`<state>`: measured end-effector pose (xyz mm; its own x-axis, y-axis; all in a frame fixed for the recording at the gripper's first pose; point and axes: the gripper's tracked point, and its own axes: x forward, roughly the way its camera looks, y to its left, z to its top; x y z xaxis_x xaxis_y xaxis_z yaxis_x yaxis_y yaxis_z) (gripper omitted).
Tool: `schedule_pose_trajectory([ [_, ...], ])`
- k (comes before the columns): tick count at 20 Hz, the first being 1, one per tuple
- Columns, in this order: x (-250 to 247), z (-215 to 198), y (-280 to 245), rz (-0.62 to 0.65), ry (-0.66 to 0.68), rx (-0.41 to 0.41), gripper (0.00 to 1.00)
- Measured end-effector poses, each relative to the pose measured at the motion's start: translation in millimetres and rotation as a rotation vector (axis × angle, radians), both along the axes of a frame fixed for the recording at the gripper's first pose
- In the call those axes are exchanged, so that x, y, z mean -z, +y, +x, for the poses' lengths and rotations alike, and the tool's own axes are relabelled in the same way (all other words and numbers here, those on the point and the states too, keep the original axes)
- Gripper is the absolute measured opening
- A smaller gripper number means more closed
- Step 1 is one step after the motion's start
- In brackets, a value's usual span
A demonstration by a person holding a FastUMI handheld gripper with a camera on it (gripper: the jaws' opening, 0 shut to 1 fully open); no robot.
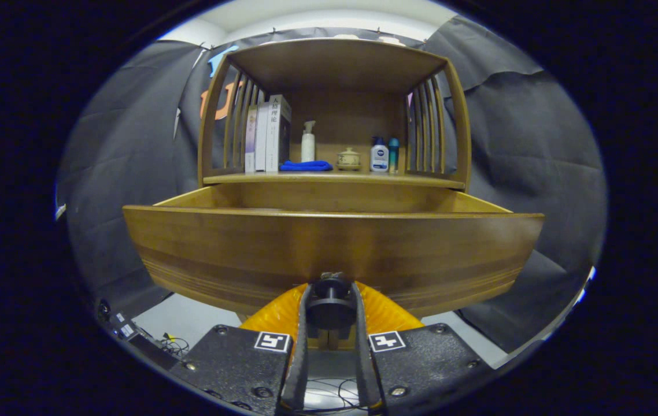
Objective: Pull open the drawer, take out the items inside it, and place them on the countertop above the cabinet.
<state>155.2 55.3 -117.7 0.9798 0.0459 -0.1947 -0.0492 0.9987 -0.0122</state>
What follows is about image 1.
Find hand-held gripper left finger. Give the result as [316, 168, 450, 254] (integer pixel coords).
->
[168, 282, 313, 415]

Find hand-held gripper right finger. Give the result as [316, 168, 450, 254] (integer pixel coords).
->
[352, 281, 494, 415]

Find black round drawer knob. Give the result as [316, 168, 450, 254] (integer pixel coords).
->
[305, 272, 358, 331]

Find wooden drawer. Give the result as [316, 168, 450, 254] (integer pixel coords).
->
[123, 184, 545, 317]

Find wooden countertop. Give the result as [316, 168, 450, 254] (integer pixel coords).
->
[203, 169, 465, 190]

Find wooden cabinet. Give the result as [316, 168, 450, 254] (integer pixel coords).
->
[197, 38, 473, 191]

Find black electronics box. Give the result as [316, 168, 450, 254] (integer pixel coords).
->
[97, 299, 182, 370]

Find blue folded cloth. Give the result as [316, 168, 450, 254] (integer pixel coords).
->
[280, 160, 334, 172]

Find beige lidded tea bowl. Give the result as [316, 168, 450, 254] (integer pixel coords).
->
[337, 147, 362, 171]

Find white lotion bottle blue cap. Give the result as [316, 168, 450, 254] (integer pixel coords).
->
[370, 136, 389, 173]

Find white pump bottle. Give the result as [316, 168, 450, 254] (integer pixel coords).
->
[301, 120, 316, 163]

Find grey book with dark cover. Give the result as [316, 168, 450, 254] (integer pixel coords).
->
[265, 94, 292, 172]

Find white book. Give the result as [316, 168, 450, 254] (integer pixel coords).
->
[255, 102, 270, 172]

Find pale purple book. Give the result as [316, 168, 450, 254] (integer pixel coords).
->
[245, 104, 258, 173]

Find black backdrop cloth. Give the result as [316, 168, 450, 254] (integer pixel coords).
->
[57, 14, 608, 353]

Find thin black cables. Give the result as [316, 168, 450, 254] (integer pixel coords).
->
[308, 377, 367, 412]

